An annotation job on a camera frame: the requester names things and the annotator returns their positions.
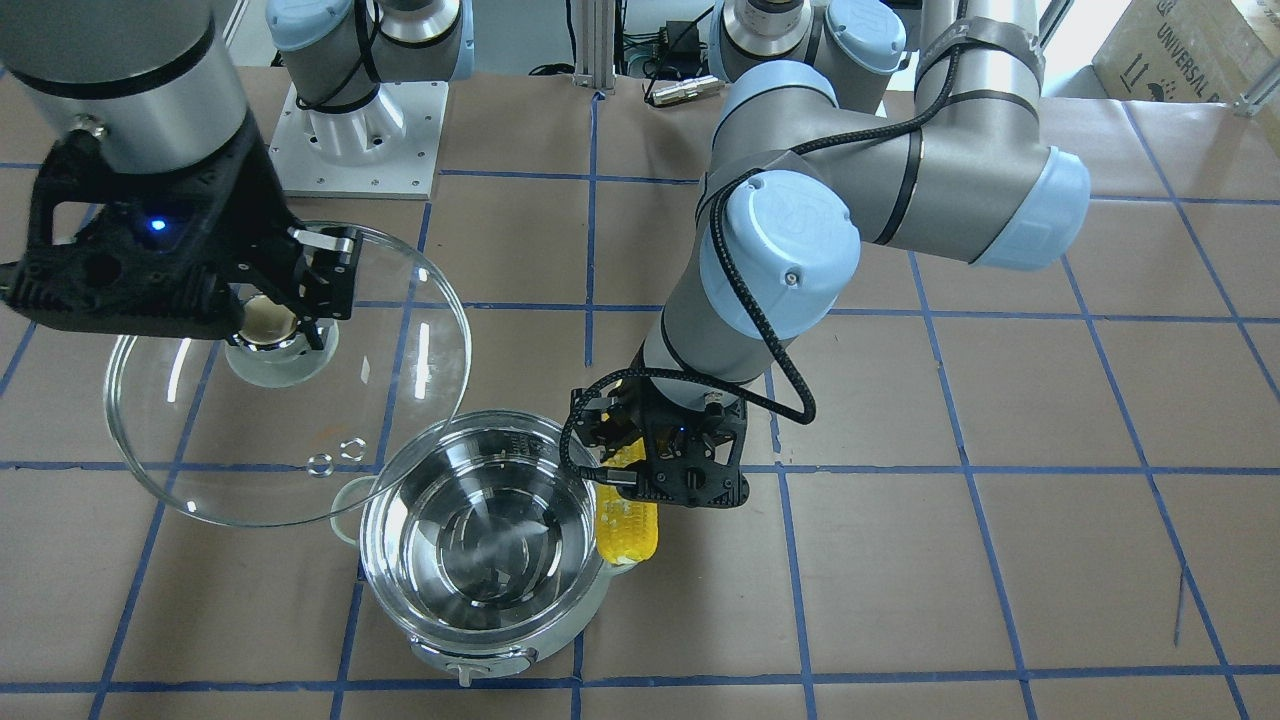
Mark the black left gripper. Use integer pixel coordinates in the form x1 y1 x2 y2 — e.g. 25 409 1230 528
566 375 749 509

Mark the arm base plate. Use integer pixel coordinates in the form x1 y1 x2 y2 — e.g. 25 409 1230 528
269 82 451 200

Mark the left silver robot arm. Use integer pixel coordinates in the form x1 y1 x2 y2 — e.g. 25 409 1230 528
558 1 1091 509

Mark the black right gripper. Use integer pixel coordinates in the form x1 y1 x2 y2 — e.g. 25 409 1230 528
0 120 357 351

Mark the pale green cooking pot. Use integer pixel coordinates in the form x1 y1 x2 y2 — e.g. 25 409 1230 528
332 409 620 685

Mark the glass pot lid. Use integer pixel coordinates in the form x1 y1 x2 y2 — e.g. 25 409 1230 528
102 225 471 527

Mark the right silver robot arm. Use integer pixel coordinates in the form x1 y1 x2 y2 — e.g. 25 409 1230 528
3 1 474 351

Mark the aluminium frame post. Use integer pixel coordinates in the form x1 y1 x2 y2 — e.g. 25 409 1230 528
570 0 620 96

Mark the brown paper table mat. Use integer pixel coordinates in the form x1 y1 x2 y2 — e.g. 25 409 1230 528
3 74 1279 719

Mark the yellow corn cob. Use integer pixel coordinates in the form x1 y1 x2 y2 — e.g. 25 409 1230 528
594 484 659 574

